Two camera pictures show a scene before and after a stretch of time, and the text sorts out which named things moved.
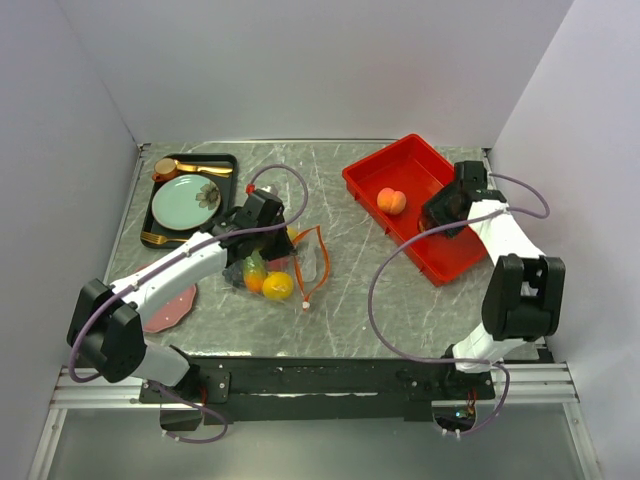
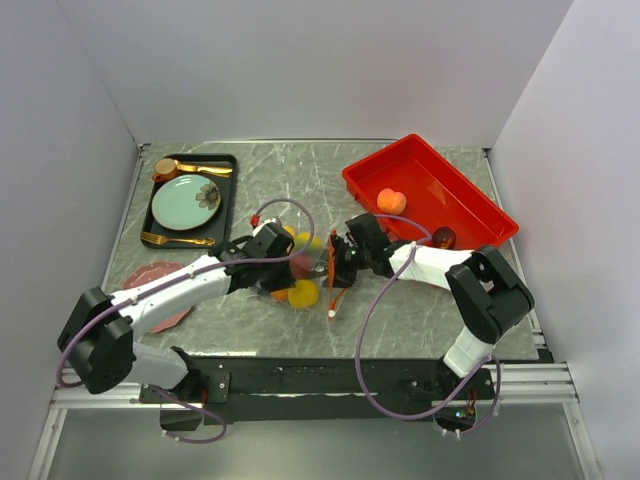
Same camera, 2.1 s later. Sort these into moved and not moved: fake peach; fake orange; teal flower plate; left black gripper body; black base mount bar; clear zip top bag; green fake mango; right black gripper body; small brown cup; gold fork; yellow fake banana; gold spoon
Moved: fake orange; green fake mango; right black gripper body; left black gripper body; clear zip top bag
Not moved: black base mount bar; gold spoon; teal flower plate; gold fork; yellow fake banana; fake peach; small brown cup
